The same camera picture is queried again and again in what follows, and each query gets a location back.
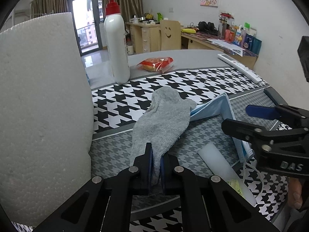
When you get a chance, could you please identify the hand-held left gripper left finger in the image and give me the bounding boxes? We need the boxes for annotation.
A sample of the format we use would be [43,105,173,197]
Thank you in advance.
[34,142,153,232]

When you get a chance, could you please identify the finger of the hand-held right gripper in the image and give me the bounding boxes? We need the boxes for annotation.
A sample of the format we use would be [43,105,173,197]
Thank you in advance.
[246,104,309,130]
[221,118,278,150]

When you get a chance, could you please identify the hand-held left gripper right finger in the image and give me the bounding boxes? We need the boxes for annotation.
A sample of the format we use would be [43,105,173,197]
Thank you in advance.
[161,153,283,232]

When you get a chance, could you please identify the blue face mask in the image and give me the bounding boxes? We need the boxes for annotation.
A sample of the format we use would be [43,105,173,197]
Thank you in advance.
[189,92,256,174]

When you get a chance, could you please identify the grey sock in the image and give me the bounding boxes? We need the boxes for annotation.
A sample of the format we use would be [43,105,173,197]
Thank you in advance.
[130,87,197,186]

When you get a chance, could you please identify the green tissue packet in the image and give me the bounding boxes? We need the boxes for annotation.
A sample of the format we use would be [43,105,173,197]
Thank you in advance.
[227,179,243,196]

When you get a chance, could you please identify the white foam box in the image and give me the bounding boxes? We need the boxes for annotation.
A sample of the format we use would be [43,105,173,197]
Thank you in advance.
[0,12,94,228]

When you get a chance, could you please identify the person's right hand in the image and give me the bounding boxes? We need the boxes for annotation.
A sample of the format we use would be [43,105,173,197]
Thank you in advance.
[287,177,303,209]

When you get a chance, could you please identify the black phone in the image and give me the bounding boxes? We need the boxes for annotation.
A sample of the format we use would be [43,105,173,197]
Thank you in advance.
[264,87,289,107]

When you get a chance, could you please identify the white remote control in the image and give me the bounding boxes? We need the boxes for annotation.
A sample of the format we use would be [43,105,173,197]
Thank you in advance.
[217,54,262,84]

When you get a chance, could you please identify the houndstooth table mat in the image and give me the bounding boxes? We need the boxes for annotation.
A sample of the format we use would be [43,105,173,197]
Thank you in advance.
[14,66,294,232]

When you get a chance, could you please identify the printed paper sheets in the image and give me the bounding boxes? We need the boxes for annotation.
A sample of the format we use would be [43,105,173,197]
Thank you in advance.
[208,39,244,56]

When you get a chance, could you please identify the cluster of toiletry bottles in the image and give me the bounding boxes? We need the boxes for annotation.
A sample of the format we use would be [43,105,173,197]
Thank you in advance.
[218,12,262,54]

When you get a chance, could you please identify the wooden desk with patterned cover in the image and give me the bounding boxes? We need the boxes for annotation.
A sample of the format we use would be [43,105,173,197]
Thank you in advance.
[181,29,259,69]

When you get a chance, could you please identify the black headphones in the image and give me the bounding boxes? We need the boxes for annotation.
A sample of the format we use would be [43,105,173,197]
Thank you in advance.
[198,21,218,33]

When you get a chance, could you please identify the red snack packet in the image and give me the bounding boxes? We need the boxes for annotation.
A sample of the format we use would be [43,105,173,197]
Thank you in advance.
[136,57,175,74]

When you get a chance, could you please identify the wooden smiley chair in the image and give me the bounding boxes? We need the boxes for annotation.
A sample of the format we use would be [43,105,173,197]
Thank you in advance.
[159,19,181,51]

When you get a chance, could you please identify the white pump lotion bottle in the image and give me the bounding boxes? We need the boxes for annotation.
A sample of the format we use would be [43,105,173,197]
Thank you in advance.
[97,0,131,84]

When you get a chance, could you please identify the wooden desk with drawers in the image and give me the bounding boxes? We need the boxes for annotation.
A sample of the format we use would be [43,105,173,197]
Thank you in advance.
[126,22,162,54]

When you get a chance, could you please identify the glass balcony door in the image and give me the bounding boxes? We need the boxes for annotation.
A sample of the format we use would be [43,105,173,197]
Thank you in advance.
[66,0,108,54]

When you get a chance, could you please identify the brown curtain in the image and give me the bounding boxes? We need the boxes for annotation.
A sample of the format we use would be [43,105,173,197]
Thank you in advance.
[30,0,69,17]
[101,0,143,25]

